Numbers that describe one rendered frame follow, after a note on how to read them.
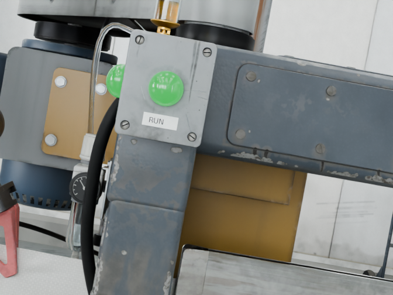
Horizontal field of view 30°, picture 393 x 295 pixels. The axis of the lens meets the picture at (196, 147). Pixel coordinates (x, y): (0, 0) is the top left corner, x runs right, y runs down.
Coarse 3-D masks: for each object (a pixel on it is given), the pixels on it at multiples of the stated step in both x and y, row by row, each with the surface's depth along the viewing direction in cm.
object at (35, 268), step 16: (0, 256) 84; (32, 256) 84; (48, 256) 84; (64, 256) 85; (32, 272) 84; (48, 272) 84; (64, 272) 84; (80, 272) 84; (0, 288) 84; (16, 288) 84; (32, 288) 84; (48, 288) 84; (64, 288) 84; (80, 288) 84; (176, 288) 85
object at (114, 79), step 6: (114, 66) 64; (120, 66) 63; (108, 72) 64; (114, 72) 63; (120, 72) 63; (108, 78) 63; (114, 78) 63; (120, 78) 63; (108, 84) 63; (114, 84) 63; (120, 84) 63; (108, 90) 64; (114, 90) 63; (120, 90) 63; (114, 96) 64
